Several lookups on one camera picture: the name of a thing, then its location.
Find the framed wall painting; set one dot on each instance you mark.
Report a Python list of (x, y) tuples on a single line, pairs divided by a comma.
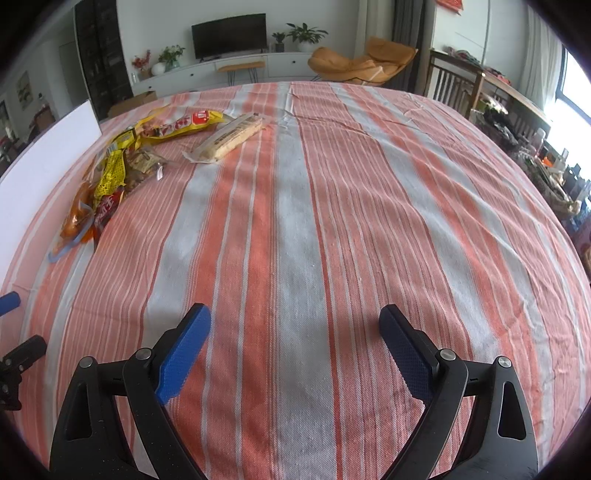
[(25, 90)]

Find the orange lounge chair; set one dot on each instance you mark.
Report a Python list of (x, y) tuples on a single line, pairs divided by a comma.
[(351, 64)]

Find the black television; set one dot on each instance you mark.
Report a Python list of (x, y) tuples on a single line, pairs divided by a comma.
[(229, 34)]

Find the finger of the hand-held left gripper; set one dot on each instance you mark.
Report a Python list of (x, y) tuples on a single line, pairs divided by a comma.
[(9, 303), (27, 350)]

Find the large potted green plant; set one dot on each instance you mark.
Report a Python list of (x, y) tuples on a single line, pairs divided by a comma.
[(304, 34)]

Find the black display cabinet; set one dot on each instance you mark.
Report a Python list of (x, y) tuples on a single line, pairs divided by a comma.
[(101, 55)]

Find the yellow dotted snack packet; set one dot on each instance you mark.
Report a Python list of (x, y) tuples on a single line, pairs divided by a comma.
[(110, 177)]

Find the clear-wrapped cake bar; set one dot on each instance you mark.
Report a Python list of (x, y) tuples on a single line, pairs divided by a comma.
[(226, 137)]

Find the wicker basket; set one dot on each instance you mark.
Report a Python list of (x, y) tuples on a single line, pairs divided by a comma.
[(554, 189)]

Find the red wall hanging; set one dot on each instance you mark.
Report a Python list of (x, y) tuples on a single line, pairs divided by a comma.
[(450, 4)]

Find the grey curtain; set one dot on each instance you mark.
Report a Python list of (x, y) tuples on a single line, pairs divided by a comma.
[(411, 27)]

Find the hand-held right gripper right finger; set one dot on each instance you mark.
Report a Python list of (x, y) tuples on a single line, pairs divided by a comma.
[(406, 355)]

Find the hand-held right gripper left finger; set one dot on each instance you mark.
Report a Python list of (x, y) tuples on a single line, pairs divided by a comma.
[(182, 353)]

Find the covered standing air conditioner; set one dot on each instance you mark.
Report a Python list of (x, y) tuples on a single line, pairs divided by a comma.
[(376, 23)]

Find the dark-framed window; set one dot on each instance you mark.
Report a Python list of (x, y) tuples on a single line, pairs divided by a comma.
[(572, 87)]

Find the small potted plant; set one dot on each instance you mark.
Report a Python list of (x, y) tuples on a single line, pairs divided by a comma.
[(279, 41)]

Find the white round vase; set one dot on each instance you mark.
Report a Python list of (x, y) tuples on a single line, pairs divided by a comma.
[(158, 69)]

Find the white cardboard box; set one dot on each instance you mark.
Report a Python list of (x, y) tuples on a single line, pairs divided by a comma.
[(41, 161)]

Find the wooden dining chairs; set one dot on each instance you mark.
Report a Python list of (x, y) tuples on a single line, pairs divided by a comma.
[(41, 120)]

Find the brown cardboard box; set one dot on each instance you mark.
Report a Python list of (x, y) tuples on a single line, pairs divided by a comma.
[(136, 101)]

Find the white curtain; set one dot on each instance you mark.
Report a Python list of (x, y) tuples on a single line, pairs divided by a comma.
[(540, 55)]

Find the wooden stool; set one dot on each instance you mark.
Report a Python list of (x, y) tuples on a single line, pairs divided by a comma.
[(240, 66)]

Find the red flower bouquet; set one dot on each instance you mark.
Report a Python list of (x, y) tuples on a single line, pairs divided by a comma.
[(141, 62)]

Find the long yellow snack packet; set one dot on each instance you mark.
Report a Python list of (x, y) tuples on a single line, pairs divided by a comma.
[(184, 124)]

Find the white television cabinet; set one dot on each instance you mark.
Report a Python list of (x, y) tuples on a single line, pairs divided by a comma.
[(286, 64)]

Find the orange striped tablecloth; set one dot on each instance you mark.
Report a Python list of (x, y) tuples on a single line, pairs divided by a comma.
[(300, 230)]

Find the red snack packet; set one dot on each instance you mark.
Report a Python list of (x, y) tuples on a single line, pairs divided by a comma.
[(105, 212)]

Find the vase with green plant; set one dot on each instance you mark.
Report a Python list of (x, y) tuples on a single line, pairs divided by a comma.
[(171, 55)]

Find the side table with bottles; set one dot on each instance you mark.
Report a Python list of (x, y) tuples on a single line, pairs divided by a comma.
[(577, 175)]

